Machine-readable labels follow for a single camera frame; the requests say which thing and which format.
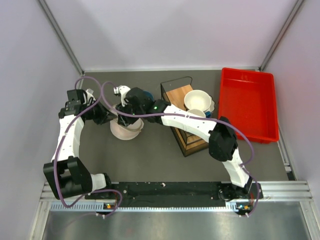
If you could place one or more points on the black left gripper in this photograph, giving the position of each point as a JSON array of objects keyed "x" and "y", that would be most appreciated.
[{"x": 103, "y": 113}]

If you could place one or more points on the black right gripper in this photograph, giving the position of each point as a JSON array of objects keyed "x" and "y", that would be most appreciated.
[{"x": 126, "y": 120}]

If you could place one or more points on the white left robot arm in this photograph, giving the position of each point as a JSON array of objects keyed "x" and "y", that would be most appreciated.
[{"x": 66, "y": 168}]

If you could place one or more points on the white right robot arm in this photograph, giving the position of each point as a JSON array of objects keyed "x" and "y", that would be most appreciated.
[{"x": 218, "y": 133}]

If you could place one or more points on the blue ceramic bowl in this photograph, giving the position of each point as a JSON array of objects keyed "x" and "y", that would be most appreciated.
[{"x": 149, "y": 95}]

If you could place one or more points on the blue white mug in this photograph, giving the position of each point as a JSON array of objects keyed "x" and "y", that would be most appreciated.
[{"x": 200, "y": 113}]

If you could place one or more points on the white ceramic bowl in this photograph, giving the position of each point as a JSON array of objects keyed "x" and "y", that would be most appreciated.
[{"x": 197, "y": 99}]

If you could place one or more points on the white scalloped plate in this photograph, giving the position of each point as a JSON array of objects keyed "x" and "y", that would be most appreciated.
[{"x": 212, "y": 105}]

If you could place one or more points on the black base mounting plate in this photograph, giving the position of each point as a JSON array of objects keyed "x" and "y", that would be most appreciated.
[{"x": 177, "y": 193}]

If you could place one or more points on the red plastic tray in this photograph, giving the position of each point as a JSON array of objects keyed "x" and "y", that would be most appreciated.
[{"x": 248, "y": 99}]

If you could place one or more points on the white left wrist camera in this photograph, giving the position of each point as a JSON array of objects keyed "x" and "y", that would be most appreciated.
[{"x": 89, "y": 95}]

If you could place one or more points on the black wire wooden shelf rack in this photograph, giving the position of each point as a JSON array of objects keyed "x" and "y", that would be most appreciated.
[{"x": 174, "y": 91}]

